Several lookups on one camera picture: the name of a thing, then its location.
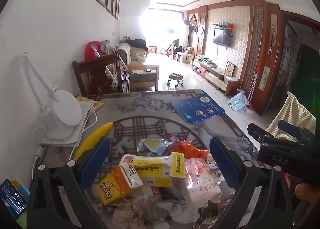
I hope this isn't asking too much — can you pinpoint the sofa with blankets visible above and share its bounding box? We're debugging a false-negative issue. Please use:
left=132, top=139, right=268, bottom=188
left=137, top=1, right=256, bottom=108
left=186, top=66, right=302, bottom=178
left=117, top=42, right=148, bottom=65

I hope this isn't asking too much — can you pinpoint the long television cabinet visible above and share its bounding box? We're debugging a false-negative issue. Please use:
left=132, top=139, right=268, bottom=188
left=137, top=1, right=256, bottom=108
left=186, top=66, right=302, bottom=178
left=192, top=57, right=242, bottom=97

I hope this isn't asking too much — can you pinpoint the dark wooden chair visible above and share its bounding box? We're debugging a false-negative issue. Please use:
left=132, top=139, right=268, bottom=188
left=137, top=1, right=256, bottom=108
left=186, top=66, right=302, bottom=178
left=72, top=52, right=124, bottom=97

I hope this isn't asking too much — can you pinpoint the yellow white box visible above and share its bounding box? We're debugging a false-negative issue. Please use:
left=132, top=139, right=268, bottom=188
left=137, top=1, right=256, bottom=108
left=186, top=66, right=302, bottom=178
left=120, top=153, right=185, bottom=187

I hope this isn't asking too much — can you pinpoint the blue card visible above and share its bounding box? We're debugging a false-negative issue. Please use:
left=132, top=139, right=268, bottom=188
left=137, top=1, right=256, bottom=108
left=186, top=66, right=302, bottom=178
left=12, top=176, right=30, bottom=196

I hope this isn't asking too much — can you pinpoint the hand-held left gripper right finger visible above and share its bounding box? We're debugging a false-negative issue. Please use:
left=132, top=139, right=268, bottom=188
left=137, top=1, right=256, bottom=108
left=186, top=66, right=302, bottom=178
left=209, top=136, right=293, bottom=229

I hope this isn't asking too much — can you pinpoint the black smartphone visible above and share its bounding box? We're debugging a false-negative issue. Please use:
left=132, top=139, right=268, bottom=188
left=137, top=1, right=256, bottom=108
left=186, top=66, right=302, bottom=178
left=0, top=178, right=28, bottom=219

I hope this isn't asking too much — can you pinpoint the blue white wrapper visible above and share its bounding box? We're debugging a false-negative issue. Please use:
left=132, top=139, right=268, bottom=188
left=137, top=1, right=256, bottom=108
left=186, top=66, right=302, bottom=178
left=137, top=138, right=173, bottom=157

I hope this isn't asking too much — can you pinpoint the patterned tablecloth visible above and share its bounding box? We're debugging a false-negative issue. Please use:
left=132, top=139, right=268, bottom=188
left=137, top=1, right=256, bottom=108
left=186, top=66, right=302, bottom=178
left=37, top=89, right=275, bottom=229

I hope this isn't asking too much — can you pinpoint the pale blue plastic bag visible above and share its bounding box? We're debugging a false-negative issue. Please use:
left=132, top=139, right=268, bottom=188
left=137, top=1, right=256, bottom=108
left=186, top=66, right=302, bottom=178
left=227, top=90, right=249, bottom=112

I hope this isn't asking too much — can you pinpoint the pink snack bag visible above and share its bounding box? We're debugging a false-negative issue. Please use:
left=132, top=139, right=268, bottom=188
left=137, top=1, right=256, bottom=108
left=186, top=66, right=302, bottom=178
left=184, top=158, right=223, bottom=209

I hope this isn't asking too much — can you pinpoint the bamboo wall scroll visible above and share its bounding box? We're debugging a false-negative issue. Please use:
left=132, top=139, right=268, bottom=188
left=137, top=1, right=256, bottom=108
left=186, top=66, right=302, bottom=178
left=260, top=66, right=272, bottom=92

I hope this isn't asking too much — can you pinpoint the wall shelf with items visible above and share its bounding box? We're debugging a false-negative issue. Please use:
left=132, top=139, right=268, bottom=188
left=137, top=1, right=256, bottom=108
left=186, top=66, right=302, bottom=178
left=213, top=22, right=234, bottom=31

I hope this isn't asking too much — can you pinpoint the small light wooden table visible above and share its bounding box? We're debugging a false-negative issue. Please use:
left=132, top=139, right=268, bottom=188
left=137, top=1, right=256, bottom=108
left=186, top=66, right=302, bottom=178
left=176, top=51, right=194, bottom=66

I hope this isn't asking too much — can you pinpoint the white desk lamp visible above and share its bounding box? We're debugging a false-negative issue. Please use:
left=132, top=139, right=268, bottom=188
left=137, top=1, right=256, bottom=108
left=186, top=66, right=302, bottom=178
left=21, top=52, right=83, bottom=142

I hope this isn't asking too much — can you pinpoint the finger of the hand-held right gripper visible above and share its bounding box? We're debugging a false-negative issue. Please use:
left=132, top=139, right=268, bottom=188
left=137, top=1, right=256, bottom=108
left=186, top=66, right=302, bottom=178
left=247, top=123, right=275, bottom=145
left=277, top=120, right=314, bottom=142

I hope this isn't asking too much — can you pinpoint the clear plastic bag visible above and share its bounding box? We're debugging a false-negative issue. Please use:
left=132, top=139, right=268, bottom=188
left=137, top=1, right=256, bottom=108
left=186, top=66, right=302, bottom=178
left=130, top=189, right=175, bottom=219

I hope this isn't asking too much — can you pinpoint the beige checkered cloth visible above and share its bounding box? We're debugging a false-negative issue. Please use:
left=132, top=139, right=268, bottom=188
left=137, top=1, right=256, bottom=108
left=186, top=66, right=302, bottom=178
left=265, top=91, right=317, bottom=142

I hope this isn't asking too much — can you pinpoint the red bag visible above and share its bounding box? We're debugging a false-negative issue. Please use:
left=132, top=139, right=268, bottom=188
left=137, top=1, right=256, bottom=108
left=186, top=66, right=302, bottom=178
left=84, top=41, right=105, bottom=60

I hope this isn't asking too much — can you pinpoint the white cable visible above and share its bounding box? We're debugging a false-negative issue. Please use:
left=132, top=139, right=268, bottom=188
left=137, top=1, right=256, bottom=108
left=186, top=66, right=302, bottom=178
left=32, top=106, right=98, bottom=161

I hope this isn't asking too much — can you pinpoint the broom with dustpan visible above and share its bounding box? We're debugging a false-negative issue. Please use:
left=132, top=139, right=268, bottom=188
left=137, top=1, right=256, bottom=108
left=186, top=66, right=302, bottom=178
left=246, top=74, right=258, bottom=115

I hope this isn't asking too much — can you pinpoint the red bin with green rim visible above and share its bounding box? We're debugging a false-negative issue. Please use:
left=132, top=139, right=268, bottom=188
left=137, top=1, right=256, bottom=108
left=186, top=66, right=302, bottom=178
left=275, top=133, right=300, bottom=143

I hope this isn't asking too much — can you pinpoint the yellow flat board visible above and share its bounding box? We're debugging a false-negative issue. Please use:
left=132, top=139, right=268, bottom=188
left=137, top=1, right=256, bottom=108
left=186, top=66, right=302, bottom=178
left=76, top=96, right=104, bottom=110

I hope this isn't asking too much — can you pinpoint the framed geometric art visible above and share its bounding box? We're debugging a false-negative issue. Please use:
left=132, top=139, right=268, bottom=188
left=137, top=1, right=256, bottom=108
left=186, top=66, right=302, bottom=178
left=225, top=61, right=236, bottom=77

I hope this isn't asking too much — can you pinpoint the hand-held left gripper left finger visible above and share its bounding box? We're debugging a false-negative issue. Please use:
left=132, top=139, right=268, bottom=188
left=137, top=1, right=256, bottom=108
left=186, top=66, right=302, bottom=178
left=27, top=137, right=112, bottom=229

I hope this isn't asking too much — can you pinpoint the patterned paper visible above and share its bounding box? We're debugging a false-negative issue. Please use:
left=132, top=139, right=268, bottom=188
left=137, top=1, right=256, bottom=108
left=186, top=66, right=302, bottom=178
left=112, top=201, right=143, bottom=229

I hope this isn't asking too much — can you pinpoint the wooden coffee table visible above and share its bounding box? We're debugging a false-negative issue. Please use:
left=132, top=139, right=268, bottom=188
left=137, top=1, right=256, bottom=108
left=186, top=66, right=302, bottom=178
left=127, top=63, right=160, bottom=91

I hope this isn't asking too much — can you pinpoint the blue flat box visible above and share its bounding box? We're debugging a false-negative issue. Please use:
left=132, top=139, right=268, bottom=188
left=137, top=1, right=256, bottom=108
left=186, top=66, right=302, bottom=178
left=171, top=96, right=226, bottom=124

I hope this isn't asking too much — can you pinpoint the orange snack bag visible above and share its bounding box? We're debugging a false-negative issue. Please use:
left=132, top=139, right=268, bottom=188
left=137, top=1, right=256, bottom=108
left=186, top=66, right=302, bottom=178
left=172, top=140, right=209, bottom=161

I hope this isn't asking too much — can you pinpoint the tufted stool on wheels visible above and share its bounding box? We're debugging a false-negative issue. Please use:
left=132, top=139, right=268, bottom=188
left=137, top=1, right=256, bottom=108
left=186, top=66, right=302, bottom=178
left=167, top=72, right=184, bottom=88

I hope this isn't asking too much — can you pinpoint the wall-mounted television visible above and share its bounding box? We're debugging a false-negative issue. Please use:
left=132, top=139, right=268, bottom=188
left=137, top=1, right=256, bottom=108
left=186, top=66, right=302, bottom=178
left=213, top=29, right=232, bottom=47

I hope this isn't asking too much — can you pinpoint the orange yellow carton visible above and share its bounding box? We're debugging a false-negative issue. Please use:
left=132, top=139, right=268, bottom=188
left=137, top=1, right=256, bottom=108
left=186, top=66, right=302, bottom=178
left=96, top=165, right=144, bottom=206

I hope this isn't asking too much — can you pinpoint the person's right hand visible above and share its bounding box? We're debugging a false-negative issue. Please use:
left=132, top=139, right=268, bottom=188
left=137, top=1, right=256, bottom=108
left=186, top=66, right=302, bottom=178
left=294, top=182, right=320, bottom=202

